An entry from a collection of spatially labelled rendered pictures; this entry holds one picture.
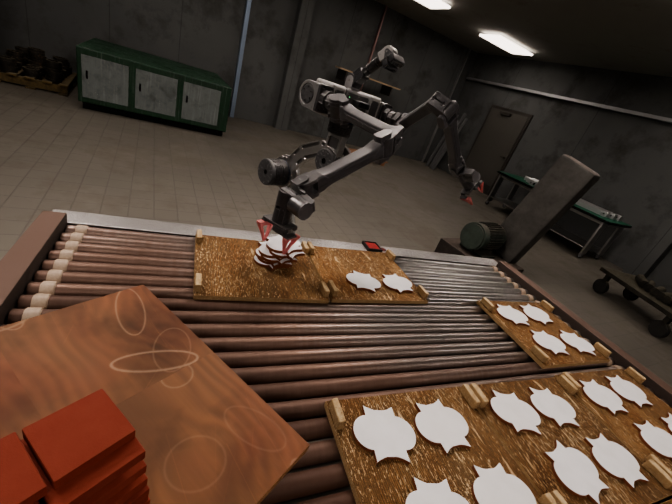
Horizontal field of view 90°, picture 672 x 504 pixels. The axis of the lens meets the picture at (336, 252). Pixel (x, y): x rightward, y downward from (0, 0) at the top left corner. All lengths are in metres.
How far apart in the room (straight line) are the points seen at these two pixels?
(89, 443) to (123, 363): 0.28
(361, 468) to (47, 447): 0.52
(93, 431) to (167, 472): 0.18
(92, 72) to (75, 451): 6.34
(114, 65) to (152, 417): 6.17
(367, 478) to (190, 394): 0.36
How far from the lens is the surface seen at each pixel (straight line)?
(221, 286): 1.05
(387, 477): 0.78
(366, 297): 1.19
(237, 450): 0.60
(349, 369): 0.94
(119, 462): 0.44
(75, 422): 0.45
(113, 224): 1.36
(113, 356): 0.71
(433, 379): 1.05
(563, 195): 4.46
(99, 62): 6.59
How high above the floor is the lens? 1.56
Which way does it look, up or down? 26 degrees down
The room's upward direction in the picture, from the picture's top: 19 degrees clockwise
